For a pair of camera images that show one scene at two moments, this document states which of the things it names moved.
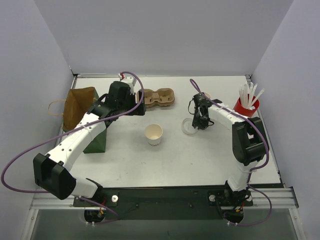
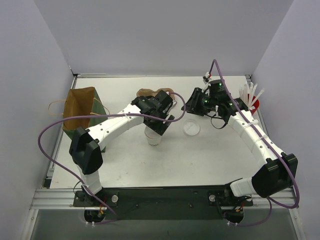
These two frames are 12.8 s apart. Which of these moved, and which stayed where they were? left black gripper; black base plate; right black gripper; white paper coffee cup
Moved: left black gripper; right black gripper
Stayed: black base plate; white paper coffee cup
